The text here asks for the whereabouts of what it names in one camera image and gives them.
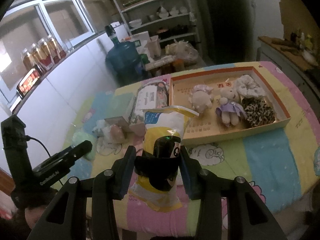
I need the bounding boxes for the black jug pump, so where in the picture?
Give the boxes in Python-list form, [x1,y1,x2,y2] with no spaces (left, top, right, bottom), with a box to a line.
[104,25,118,43]

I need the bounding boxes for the pink puff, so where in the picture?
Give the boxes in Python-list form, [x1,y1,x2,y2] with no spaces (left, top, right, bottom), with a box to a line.
[105,124,131,144]

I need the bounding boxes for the orange-lidded jar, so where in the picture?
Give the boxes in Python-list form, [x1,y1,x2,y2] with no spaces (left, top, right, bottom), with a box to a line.
[175,59,187,72]

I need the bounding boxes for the bear plush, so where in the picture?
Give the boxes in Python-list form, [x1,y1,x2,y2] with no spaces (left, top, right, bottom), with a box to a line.
[215,86,244,128]

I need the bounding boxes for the floral wet wipe pack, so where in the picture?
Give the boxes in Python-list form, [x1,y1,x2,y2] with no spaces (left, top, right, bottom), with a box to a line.
[129,79,171,125]

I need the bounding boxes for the white counter bowl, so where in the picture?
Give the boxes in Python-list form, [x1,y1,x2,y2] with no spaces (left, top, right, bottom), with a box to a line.
[301,50,317,63]

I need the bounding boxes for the leopard plush toy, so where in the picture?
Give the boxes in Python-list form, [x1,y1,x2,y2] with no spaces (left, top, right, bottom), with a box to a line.
[241,97,275,128]

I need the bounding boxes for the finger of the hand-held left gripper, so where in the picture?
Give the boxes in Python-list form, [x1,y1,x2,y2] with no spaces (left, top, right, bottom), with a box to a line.
[46,140,93,167]

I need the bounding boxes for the sliding window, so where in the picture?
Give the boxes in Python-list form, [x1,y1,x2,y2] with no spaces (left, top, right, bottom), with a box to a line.
[0,0,97,103]

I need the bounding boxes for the yellow white plastic bag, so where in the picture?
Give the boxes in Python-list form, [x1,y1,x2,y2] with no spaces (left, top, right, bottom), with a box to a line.
[128,105,200,213]

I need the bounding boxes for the black cable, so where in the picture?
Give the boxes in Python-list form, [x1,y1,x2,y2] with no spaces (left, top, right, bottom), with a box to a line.
[25,135,52,157]

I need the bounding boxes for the grey counter cabinet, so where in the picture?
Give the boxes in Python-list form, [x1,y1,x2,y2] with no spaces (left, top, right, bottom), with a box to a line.
[256,36,320,93]

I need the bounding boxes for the white metal shelf unit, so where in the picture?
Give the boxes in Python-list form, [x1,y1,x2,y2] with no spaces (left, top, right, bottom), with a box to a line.
[110,0,200,53]

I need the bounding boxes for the white fluffy scrunchie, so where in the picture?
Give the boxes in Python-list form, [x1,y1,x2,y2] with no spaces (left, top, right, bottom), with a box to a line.
[235,75,267,103]

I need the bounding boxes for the pale green puff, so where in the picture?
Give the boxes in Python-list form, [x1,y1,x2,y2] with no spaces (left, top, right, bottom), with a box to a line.
[93,119,110,140]

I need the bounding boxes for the amber liquor bottle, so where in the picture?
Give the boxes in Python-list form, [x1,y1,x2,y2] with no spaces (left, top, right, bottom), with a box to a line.
[29,43,45,68]
[21,49,35,72]
[37,38,57,68]
[47,35,67,61]

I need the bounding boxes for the brown cardboard sheet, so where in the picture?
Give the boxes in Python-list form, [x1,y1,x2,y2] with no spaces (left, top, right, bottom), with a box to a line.
[277,0,320,40]

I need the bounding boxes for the plastic bag of vegetables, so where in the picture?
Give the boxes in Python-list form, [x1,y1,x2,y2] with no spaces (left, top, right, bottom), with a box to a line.
[165,39,200,63]

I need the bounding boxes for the blue water jug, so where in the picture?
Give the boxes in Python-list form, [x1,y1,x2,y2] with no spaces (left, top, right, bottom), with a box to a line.
[105,40,143,85]

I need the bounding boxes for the row of condiment bottles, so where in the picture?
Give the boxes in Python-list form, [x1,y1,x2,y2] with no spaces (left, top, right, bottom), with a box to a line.
[291,31,315,53]

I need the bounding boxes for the orange-rimmed cardboard box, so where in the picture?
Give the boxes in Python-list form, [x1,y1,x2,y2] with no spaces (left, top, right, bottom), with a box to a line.
[169,66,292,145]

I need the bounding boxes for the pale green carton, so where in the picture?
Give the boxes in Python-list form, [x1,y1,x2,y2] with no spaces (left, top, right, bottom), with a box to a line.
[96,91,137,130]

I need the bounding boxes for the cream plush with purple bonnet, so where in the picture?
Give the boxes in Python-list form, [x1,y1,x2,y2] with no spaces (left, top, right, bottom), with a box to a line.
[188,84,214,114]

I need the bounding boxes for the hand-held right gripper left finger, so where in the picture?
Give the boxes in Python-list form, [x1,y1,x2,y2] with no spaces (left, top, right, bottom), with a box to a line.
[26,145,137,240]

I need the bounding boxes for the dark green refrigerator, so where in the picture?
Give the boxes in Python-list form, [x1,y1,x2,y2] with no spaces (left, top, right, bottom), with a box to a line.
[195,0,253,65]

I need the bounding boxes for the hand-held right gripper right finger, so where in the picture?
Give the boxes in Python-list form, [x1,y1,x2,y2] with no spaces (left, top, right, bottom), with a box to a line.
[179,146,288,240]

